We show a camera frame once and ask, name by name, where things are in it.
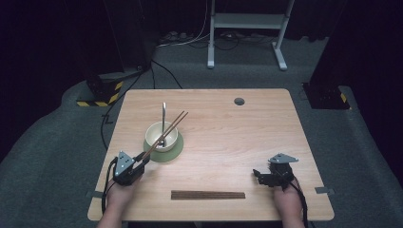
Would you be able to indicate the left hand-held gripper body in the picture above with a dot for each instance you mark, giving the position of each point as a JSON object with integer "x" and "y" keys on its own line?
{"x": 126, "y": 171}

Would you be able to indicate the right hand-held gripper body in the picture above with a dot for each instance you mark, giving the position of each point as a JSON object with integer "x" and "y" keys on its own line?
{"x": 278, "y": 175}

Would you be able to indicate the cream ceramic bowl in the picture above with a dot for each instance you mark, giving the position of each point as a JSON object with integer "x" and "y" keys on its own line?
{"x": 152, "y": 136}

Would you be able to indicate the brown wooden chopstick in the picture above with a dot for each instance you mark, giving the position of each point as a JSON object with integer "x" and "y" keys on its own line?
{"x": 168, "y": 128}
{"x": 172, "y": 127}
{"x": 207, "y": 193}
{"x": 207, "y": 197}

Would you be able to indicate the round green coaster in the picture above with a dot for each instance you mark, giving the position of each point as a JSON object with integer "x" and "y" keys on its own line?
{"x": 172, "y": 153}

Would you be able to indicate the grey tape piece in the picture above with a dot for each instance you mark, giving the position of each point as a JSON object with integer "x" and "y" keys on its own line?
{"x": 323, "y": 190}
{"x": 94, "y": 194}

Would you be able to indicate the metal spoon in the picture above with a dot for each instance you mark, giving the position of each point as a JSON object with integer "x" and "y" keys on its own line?
{"x": 163, "y": 117}

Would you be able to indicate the black stand with striped base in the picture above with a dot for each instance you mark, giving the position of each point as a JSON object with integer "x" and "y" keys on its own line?
{"x": 329, "y": 91}
{"x": 99, "y": 91}

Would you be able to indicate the dark power strip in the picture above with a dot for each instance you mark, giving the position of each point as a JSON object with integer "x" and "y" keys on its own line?
{"x": 172, "y": 36}

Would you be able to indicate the dark upright column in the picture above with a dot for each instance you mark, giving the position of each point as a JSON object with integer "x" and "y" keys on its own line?
{"x": 130, "y": 31}

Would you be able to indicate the white metal stand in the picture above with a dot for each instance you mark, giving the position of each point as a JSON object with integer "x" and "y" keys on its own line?
{"x": 248, "y": 20}

